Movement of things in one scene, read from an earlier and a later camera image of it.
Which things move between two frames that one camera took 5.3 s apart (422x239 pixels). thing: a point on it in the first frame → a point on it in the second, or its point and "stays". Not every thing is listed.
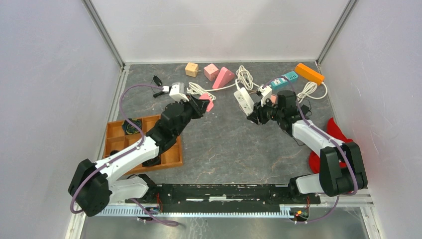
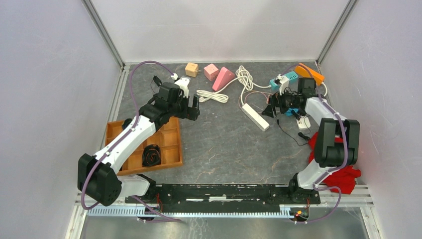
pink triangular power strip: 224,77 stays
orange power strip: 309,73 stays
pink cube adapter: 211,71 stays
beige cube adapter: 191,69 stays
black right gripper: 260,120 → 275,100
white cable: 194,88 → 217,96
